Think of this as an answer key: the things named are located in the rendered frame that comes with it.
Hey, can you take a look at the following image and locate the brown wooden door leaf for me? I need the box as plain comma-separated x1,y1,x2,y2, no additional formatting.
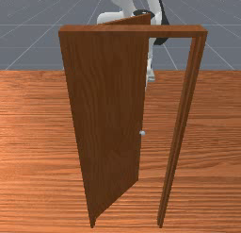
61,12,153,229

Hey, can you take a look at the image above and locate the brown wooden door frame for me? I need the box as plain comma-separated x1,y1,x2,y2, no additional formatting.
57,24,209,229

